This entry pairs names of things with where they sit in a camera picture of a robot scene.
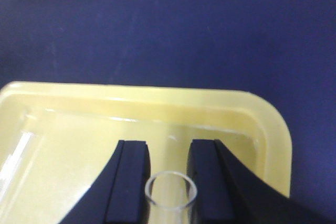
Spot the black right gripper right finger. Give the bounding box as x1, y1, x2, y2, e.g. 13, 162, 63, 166
187, 139, 333, 223

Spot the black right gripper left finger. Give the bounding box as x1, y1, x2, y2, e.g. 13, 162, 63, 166
61, 140, 151, 223

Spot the glass test tube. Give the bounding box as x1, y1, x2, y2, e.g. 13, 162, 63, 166
144, 170, 197, 224

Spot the yellow plastic tray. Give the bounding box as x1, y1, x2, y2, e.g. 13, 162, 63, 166
1, 82, 292, 223

